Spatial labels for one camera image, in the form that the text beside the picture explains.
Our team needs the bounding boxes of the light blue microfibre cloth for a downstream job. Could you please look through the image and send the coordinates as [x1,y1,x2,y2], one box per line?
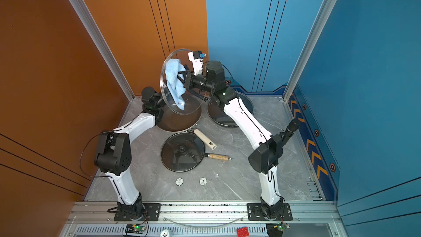
[164,59,186,110]

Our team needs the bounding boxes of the large glass pot lid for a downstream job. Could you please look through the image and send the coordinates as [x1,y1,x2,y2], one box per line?
[160,48,207,115]

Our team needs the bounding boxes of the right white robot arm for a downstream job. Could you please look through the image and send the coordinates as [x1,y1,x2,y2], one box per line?
[176,61,301,220]

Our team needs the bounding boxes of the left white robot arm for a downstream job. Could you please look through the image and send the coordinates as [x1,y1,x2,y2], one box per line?
[94,87,165,221]

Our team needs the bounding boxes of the glass lid on small pan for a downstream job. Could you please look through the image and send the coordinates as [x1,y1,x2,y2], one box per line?
[161,131,206,172]

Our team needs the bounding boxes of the white round marker five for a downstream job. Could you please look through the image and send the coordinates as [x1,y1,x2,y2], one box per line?
[175,178,184,186]

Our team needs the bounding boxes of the green circuit board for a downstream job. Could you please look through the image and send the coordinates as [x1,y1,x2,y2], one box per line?
[124,224,147,237]

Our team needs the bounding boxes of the white round numbered tag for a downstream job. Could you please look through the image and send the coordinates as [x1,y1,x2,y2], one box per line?
[160,229,172,237]

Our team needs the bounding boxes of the red perforated block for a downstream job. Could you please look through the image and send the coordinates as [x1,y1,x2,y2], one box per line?
[236,227,250,237]

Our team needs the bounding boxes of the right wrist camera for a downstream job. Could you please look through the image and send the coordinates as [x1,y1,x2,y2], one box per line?
[188,50,206,76]

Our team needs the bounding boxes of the black wok black handle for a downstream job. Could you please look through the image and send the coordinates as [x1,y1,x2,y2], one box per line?
[207,92,254,128]

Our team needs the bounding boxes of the brown wok cream handle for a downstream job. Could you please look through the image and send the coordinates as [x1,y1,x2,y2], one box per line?
[156,92,217,150]

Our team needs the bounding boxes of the small pan wooden handle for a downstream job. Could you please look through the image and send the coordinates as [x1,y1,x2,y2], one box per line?
[160,131,232,173]

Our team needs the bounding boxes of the left aluminium corner post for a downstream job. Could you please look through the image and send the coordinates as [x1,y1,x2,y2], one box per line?
[69,0,135,102]

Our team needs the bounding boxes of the aluminium corner post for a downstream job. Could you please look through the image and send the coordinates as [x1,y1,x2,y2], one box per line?
[69,0,135,102]
[282,0,337,103]

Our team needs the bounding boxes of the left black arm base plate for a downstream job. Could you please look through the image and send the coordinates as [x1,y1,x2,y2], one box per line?
[109,203,161,222]

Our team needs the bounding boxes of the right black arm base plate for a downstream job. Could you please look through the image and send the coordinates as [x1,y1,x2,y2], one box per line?
[247,203,293,221]

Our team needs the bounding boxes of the small board with wires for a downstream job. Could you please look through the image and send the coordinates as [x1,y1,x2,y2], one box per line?
[274,222,290,232]

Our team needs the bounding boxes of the right aluminium corner post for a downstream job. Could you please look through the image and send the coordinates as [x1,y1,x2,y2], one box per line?
[282,0,337,103]

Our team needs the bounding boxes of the aluminium front rail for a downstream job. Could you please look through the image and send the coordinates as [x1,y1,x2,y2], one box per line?
[65,201,342,224]

